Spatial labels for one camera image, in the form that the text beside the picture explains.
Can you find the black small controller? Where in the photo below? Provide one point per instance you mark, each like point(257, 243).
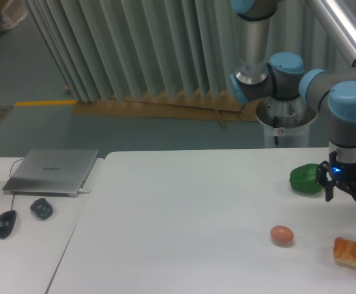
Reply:
point(42, 209)

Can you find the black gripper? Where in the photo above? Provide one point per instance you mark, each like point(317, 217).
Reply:
point(339, 171)

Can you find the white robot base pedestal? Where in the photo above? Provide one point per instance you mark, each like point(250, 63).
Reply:
point(286, 123)

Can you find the grey-green pleated curtain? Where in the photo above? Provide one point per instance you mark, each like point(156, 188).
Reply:
point(170, 52)

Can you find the silver closed laptop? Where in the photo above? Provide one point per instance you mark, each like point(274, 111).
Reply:
point(53, 172)

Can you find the brown egg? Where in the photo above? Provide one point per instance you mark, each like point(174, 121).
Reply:
point(281, 235)

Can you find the toasted bread slice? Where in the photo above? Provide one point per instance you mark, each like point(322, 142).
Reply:
point(344, 252)

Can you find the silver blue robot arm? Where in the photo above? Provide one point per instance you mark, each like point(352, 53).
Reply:
point(282, 77)

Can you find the green bell pepper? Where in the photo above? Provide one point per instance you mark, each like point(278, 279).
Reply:
point(303, 179)

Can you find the brown cardboard sheet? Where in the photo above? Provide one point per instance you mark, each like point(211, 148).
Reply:
point(223, 108)

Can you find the black computer mouse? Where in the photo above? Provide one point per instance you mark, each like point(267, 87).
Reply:
point(7, 222)

